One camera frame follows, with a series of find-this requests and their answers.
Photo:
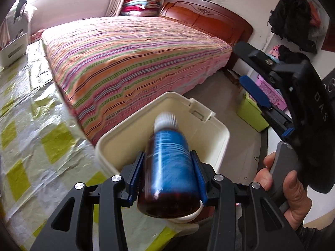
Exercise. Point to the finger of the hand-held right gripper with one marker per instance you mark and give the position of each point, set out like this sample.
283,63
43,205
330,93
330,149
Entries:
257,92
248,51

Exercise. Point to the dark clothes on hanger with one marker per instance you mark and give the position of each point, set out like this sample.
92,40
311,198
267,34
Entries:
22,5

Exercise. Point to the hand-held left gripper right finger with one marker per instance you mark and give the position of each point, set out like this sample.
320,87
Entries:
199,177

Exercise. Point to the person's right forearm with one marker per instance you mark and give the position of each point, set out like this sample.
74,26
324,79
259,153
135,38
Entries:
314,240

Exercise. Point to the pink cloth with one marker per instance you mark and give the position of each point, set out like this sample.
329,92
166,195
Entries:
276,51

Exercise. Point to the bed with striped cover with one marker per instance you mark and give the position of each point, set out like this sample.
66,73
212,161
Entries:
130,62

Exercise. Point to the black hanging clothes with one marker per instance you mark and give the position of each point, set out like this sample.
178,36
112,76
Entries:
293,18

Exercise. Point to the dark cloth pile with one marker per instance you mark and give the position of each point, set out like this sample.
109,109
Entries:
293,55

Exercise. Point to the green storage box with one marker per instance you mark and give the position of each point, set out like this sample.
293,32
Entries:
251,117

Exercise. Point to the cream plastic bin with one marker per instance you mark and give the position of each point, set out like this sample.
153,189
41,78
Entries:
125,146

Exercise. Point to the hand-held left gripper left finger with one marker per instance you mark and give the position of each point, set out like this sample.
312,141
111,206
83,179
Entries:
137,177

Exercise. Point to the person's right hand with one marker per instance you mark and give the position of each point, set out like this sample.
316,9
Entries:
297,196

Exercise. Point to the shiny checked tablecloth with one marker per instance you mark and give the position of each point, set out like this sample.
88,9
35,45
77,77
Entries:
39,136

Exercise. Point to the wooden headboard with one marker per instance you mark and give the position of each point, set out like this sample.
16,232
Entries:
204,21

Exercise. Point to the white box with slot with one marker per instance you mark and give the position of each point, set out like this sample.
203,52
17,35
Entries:
13,49

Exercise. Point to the brown bottle with blue label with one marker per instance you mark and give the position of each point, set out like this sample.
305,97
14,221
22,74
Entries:
170,162

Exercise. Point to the purple plastic basket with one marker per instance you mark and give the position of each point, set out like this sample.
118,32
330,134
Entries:
274,99

